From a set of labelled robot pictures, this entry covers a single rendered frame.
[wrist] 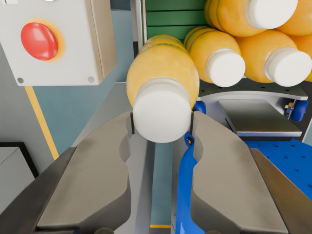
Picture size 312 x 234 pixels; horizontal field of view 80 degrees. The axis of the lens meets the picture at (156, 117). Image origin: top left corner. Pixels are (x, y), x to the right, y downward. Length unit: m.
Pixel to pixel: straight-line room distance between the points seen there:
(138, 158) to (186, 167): 0.35
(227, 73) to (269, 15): 0.06
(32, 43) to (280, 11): 0.24
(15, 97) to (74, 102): 0.46
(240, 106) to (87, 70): 0.30
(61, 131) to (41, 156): 0.39
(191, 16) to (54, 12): 0.26
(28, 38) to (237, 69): 0.22
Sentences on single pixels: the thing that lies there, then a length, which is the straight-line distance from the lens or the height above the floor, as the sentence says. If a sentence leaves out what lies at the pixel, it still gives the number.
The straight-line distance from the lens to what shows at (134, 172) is 0.61.
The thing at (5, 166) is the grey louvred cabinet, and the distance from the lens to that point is 1.90.
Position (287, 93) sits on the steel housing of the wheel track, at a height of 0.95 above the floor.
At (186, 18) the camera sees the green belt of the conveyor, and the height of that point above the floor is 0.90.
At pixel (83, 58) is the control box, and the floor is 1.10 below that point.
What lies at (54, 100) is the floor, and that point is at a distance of 1.67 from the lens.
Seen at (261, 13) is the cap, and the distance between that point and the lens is 0.23.
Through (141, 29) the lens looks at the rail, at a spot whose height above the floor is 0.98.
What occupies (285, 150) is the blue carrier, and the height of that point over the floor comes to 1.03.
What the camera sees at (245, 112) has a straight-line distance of 0.39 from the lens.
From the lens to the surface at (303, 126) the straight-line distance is 1.67.
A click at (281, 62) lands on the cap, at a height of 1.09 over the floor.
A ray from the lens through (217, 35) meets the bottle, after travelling 0.27.
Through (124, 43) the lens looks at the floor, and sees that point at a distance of 1.34.
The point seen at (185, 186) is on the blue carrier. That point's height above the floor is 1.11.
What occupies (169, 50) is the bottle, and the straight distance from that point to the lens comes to 0.16.
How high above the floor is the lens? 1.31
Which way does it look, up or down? 61 degrees down
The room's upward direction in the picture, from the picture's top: 175 degrees counter-clockwise
